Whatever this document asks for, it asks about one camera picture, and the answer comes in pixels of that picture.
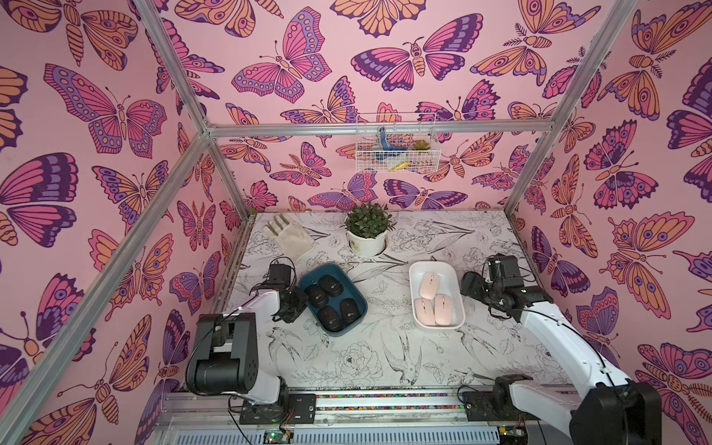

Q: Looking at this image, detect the white storage box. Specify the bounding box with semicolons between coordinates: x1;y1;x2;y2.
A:
409;261;467;332

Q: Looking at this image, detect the pink mouse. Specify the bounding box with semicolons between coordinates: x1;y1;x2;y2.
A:
413;299;436;326
433;294;452;326
419;272;441;300

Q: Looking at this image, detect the black mouse bottom front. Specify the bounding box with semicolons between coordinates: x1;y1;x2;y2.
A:
317;306;344;333

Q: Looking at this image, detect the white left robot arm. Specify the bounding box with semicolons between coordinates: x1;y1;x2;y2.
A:
185;256;307;411

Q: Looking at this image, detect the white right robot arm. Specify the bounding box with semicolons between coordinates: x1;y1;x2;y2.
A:
460;255;663;444

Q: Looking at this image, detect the beige work glove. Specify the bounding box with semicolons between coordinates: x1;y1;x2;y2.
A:
263;213;316;260

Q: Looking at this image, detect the potted green plant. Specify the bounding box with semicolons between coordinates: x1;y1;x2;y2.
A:
345;203;395;257

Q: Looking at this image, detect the blue toy in basket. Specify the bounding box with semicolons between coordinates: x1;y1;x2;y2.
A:
376;127;409;161

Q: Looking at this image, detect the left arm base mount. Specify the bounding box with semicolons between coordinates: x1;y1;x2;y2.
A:
239;390;317;425

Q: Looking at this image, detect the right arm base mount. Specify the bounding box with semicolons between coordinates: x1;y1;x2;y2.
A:
456;374;537;422

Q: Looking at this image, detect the aluminium front rail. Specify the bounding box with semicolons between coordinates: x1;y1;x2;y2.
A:
161;387;469;425

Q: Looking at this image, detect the white wire basket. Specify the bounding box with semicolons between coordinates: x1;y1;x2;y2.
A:
353;121;441;175

